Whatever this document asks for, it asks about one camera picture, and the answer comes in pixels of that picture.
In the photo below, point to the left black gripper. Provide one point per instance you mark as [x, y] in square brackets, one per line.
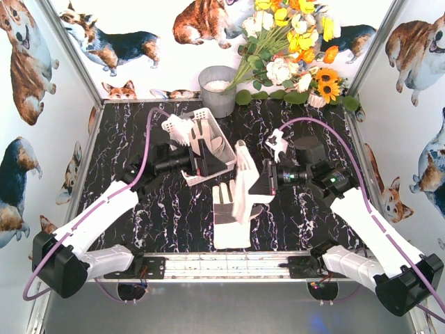
[197, 161]

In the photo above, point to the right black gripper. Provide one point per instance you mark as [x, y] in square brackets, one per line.
[271, 177]

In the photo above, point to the corner glove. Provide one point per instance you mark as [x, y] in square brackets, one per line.
[228, 233]

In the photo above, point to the white work glove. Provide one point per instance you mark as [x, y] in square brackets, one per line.
[217, 146]

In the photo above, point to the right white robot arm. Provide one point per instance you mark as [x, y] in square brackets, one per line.
[399, 274]

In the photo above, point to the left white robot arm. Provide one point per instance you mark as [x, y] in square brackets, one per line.
[62, 259]

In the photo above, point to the white perforated storage basket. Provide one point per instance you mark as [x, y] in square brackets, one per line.
[228, 156]

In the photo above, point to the grey metal bucket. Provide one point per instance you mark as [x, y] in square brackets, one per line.
[216, 91]

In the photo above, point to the small sunflower pot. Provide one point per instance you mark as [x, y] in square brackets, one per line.
[326, 87]

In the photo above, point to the artificial flower bouquet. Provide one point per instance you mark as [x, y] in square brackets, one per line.
[281, 37]

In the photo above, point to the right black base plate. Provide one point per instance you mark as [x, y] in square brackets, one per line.
[304, 267]

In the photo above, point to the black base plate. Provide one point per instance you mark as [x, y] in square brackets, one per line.
[304, 267]
[142, 267]

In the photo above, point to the front aluminium rail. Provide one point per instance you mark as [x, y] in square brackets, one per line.
[223, 267]

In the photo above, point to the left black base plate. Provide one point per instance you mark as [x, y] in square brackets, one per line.
[142, 267]

